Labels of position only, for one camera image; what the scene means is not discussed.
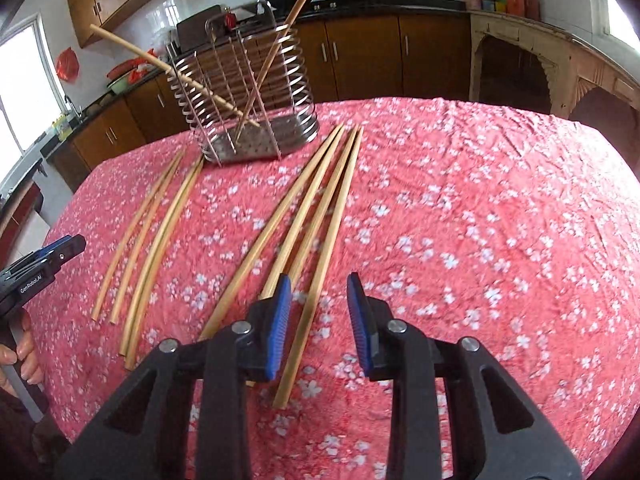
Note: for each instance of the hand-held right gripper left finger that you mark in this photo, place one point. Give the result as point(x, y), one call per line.
point(280, 325)

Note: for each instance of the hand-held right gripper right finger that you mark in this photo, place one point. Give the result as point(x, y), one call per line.
point(357, 320)

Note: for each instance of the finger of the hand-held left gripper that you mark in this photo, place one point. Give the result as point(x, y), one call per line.
point(70, 249)

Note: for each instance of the person's left forearm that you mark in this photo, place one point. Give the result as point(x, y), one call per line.
point(20, 440)

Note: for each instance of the person's left hand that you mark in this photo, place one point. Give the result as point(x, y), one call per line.
point(30, 355)

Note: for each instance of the red floral tablecloth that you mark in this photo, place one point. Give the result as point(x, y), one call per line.
point(450, 260)

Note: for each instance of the metal faucet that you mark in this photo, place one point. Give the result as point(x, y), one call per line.
point(72, 107)

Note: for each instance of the large kitchen window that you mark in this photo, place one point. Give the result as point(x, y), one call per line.
point(25, 85)

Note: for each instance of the green basin with red lid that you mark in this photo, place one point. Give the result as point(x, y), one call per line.
point(122, 85)

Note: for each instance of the red plastic bag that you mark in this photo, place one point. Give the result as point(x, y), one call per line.
point(67, 65)

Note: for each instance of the dark brown box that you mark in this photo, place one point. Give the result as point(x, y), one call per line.
point(197, 30)

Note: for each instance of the wooden base cabinets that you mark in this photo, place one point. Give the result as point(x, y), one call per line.
point(360, 55)

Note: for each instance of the small red bottle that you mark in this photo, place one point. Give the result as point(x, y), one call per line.
point(231, 20)

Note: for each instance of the black kitchen countertop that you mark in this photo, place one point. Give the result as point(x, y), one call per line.
point(400, 6)

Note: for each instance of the concrete arched counter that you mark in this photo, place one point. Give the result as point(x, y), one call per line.
point(560, 55)

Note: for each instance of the small bright window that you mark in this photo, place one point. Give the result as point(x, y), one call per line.
point(625, 25)

